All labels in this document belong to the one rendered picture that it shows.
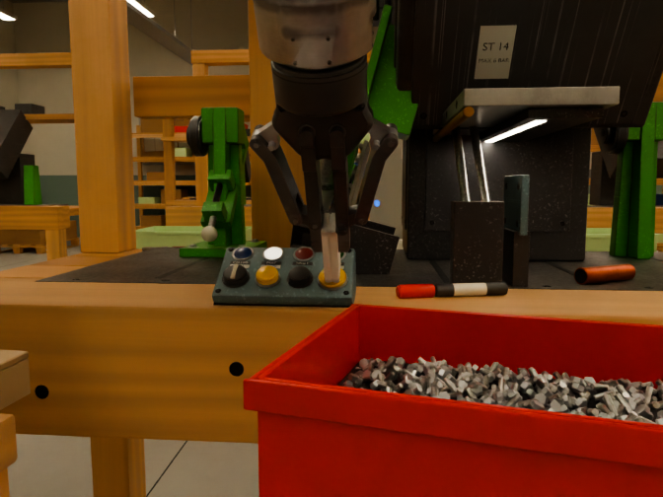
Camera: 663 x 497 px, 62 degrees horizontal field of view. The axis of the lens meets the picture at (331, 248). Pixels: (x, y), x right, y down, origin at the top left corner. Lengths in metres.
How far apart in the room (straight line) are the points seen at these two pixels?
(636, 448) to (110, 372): 0.52
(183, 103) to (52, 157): 11.30
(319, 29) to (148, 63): 11.54
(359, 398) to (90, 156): 1.09
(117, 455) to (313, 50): 1.18
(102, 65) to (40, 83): 11.51
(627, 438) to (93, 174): 1.18
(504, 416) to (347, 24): 0.27
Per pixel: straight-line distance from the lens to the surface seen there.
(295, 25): 0.40
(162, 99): 1.36
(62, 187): 12.50
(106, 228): 1.31
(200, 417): 0.64
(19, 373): 0.54
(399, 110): 0.81
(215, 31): 11.64
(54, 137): 12.60
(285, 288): 0.59
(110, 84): 1.31
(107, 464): 1.46
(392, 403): 0.29
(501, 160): 0.98
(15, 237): 9.76
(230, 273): 0.60
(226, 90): 1.32
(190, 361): 0.62
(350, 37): 0.41
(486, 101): 0.63
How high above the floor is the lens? 1.03
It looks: 6 degrees down
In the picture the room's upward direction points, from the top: straight up
